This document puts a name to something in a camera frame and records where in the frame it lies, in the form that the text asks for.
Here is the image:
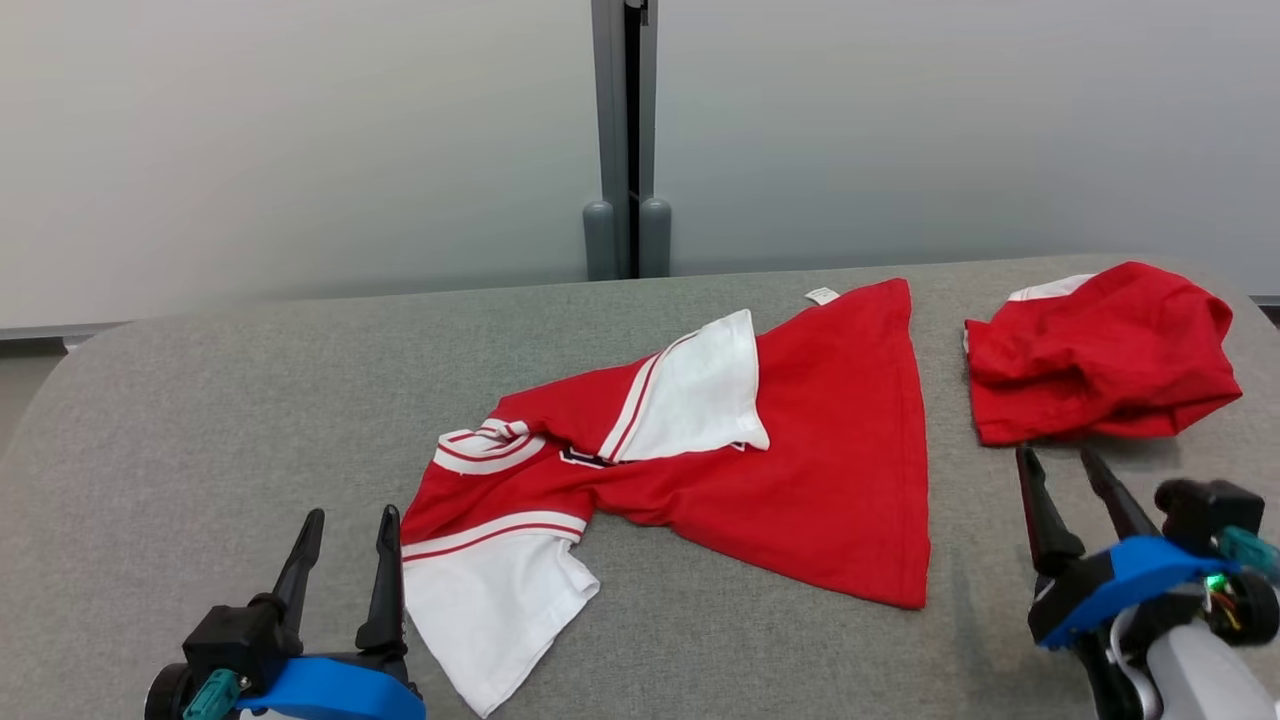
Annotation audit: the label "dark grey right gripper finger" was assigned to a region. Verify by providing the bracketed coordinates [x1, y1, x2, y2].
[1014, 445, 1088, 581]
[1079, 448, 1163, 543]

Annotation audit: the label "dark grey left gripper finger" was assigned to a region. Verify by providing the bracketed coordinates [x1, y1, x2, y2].
[355, 504, 411, 658]
[272, 508, 327, 657]

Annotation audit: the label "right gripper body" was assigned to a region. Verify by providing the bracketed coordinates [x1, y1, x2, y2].
[1073, 568, 1280, 720]

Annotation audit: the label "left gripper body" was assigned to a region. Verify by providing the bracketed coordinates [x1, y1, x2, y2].
[145, 662, 193, 720]

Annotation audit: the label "red shorts with white panels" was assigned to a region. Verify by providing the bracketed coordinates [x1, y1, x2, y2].
[963, 261, 1244, 448]

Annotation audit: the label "red and white jersey shirt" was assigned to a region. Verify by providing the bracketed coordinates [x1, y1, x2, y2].
[400, 278, 932, 719]

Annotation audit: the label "grey partition foot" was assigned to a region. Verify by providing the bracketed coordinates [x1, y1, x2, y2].
[583, 200, 618, 282]
[638, 197, 673, 279]

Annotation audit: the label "grey partition post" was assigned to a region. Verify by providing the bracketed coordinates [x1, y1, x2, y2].
[590, 0, 659, 279]

